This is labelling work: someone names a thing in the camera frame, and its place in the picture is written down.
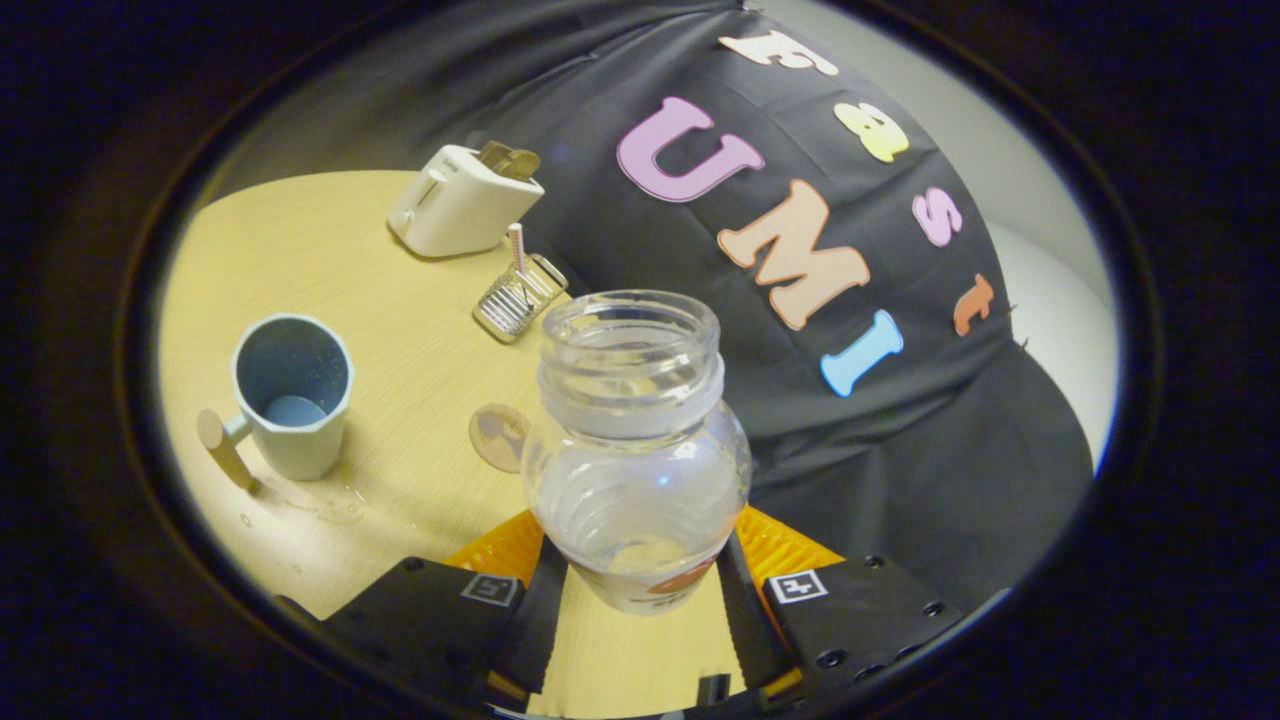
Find black backdrop cloth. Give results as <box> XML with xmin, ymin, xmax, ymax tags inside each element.
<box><xmin>215</xmin><ymin>0</ymin><xmax>1096</xmax><ymax>616</ymax></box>

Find brown toast slices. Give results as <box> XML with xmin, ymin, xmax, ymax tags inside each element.
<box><xmin>478</xmin><ymin>140</ymin><xmax>541</xmax><ymax>183</ymax></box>

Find white toaster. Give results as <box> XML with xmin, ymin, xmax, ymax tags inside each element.
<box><xmin>388</xmin><ymin>143</ymin><xmax>546</xmax><ymax>259</ymax></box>

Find light blue cup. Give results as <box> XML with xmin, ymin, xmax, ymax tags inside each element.
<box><xmin>197</xmin><ymin>313</ymin><xmax>356</xmax><ymax>491</ymax></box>

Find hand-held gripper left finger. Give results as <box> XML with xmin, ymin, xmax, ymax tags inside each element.
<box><xmin>275</xmin><ymin>508</ymin><xmax>569</xmax><ymax>713</ymax></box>

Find round wooden coaster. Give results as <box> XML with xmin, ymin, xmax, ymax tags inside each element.
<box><xmin>468</xmin><ymin>403</ymin><xmax>533</xmax><ymax>474</ymax></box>

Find wooden table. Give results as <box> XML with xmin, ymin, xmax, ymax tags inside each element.
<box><xmin>158</xmin><ymin>170</ymin><xmax>746</xmax><ymax>719</ymax></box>

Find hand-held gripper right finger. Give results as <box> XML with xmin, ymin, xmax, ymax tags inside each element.
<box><xmin>715</xmin><ymin>505</ymin><xmax>971</xmax><ymax>701</ymax></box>

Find metal wire basket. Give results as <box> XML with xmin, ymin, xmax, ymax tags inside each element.
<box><xmin>473</xmin><ymin>253</ymin><xmax>569</xmax><ymax>344</ymax></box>

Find clear plastic juice bottle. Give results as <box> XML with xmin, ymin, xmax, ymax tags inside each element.
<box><xmin>520</xmin><ymin>290</ymin><xmax>753</xmax><ymax>616</ymax></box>

